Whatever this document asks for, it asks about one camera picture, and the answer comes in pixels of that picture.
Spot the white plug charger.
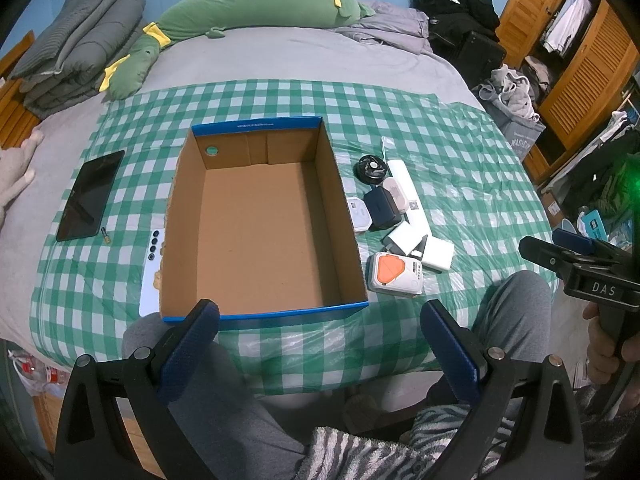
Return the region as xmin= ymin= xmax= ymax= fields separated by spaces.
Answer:
xmin=410 ymin=235 xmax=454 ymax=272

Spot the white orange power bank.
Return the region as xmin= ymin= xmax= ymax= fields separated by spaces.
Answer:
xmin=367 ymin=252 xmax=424 ymax=297

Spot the white square charger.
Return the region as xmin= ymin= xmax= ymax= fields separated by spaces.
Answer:
xmin=384 ymin=221 xmax=428 ymax=256

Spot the blue cardboard box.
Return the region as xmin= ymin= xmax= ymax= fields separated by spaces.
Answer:
xmin=160 ymin=116 xmax=368 ymax=330

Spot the black wall charger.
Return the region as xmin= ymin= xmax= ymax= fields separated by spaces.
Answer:
xmin=363 ymin=186 xmax=401 ymax=231

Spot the white octagonal charger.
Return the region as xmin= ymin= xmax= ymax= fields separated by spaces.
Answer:
xmin=346 ymin=197 xmax=372 ymax=234

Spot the right hand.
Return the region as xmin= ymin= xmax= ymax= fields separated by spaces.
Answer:
xmin=582 ymin=302 xmax=639 ymax=385

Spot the light blue smartphone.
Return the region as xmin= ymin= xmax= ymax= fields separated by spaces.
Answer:
xmin=138 ymin=229 xmax=165 ymax=318

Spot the grey trouser leg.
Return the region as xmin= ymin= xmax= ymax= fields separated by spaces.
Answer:
xmin=120 ymin=268 xmax=554 ymax=480

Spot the green checkered cloth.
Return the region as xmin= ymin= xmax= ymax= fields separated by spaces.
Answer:
xmin=29 ymin=79 xmax=551 ymax=394

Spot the long white power bank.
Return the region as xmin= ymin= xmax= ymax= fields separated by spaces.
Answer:
xmin=387 ymin=158 xmax=432 ymax=236

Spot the striped fuzzy garment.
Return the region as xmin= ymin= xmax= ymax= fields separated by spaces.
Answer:
xmin=299 ymin=383 xmax=640 ymax=480

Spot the black tablet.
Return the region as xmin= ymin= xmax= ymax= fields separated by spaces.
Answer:
xmin=55 ymin=150 xmax=125 ymax=242

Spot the pink earbud case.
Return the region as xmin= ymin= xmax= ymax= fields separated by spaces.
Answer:
xmin=381 ymin=177 xmax=408 ymax=214

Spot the black round fan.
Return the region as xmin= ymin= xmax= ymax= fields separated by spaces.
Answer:
xmin=354 ymin=154 xmax=388 ymax=186

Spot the wooden wardrobe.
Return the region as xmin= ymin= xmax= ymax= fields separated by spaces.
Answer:
xmin=497 ymin=0 xmax=639 ymax=185

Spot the black clothes pile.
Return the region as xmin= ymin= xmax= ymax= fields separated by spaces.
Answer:
xmin=411 ymin=0 xmax=506 ymax=89

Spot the crumpled grey duvet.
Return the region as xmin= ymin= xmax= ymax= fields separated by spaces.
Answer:
xmin=334 ymin=0 xmax=433 ymax=55

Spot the folded grey blanket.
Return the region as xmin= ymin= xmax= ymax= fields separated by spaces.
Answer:
xmin=9 ymin=0 xmax=145 ymax=119

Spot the grey bed sheet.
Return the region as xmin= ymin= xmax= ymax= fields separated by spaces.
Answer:
xmin=1 ymin=27 xmax=480 ymax=348

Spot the green plush toy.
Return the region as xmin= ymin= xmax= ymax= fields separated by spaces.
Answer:
xmin=99 ymin=0 xmax=374 ymax=100

